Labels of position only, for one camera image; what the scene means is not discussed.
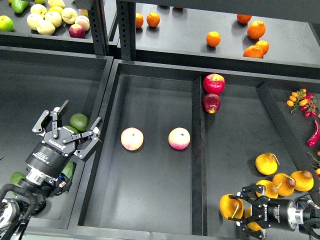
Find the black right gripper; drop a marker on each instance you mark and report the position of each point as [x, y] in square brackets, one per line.
[266, 212]

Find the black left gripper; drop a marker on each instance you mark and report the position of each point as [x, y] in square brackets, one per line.
[52, 154]

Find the yellow brown pear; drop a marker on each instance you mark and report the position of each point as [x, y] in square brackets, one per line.
[231, 207]

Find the dark green avocado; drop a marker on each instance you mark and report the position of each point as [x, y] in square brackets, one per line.
[69, 170]

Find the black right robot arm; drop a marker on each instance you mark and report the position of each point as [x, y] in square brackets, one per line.
[307, 217]

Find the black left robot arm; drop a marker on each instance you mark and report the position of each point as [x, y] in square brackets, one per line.
[19, 203]

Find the green avocado upper left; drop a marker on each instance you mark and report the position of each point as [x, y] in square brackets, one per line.
[71, 128]

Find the green avocado upper right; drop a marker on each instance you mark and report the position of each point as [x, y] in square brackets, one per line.
[79, 121]

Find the yellow pear partly hidden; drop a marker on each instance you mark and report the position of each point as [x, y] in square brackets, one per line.
[271, 189]

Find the yellow pear with stem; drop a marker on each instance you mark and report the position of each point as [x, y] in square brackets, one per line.
[285, 183]

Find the yellow pear far right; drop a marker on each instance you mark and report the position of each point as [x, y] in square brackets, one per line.
[304, 181]

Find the green avocado lower left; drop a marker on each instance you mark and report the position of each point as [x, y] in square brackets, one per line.
[16, 177]

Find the pale yellow pear front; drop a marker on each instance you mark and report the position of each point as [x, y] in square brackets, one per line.
[45, 27]

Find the pale yellow pear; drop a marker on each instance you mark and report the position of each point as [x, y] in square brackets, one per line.
[54, 17]
[33, 19]
[69, 15]
[45, 27]
[39, 9]

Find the pale yellow pear middle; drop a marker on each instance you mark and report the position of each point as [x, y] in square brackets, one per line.
[54, 17]

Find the pale yellow pear right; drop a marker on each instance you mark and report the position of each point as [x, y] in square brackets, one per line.
[69, 15]

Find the pale yellow pear left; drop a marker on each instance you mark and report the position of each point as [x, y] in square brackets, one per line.
[33, 19]

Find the pale yellow pear top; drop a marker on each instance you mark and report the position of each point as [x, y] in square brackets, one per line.
[39, 9]

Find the black left tray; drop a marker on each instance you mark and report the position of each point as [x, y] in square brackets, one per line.
[31, 81]

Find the black tray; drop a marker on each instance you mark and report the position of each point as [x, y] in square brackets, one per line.
[159, 193]
[31, 81]

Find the pink yellow apple left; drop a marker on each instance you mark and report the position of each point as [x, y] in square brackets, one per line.
[132, 138]

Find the pink yellow apple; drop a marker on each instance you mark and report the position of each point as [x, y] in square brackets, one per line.
[132, 138]
[179, 138]

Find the black slanted divider bar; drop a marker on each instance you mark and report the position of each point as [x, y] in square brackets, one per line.
[293, 145]

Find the red chili pepper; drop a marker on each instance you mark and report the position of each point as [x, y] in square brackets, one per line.
[311, 142]

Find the dark red shelf apple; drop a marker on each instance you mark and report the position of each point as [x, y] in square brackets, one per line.
[77, 31]

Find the pink yellow apple right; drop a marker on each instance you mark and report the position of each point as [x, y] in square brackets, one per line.
[179, 138]

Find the black middle tray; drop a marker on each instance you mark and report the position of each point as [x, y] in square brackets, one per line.
[159, 193]

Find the pink peach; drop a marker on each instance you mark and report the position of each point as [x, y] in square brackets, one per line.
[83, 21]

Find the cherry tomato bunch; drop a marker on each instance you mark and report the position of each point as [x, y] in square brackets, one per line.
[304, 101]

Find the green apple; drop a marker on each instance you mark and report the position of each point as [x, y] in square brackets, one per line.
[6, 24]

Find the yellow lemon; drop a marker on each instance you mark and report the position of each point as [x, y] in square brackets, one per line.
[57, 9]

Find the green pepper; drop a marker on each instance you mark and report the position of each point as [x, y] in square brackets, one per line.
[19, 6]

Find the orange far left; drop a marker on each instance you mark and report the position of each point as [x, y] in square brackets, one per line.
[139, 20]

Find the bright red apple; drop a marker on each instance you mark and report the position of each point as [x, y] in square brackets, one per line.
[214, 84]

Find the orange lower front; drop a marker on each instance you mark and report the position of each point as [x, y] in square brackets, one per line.
[254, 51]

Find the black shelf post left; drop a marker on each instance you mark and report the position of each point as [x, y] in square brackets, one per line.
[98, 28]

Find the black shelf post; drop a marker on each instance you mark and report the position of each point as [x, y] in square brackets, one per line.
[126, 17]
[98, 28]

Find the black shelf post right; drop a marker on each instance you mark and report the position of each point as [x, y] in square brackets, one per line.
[126, 17]

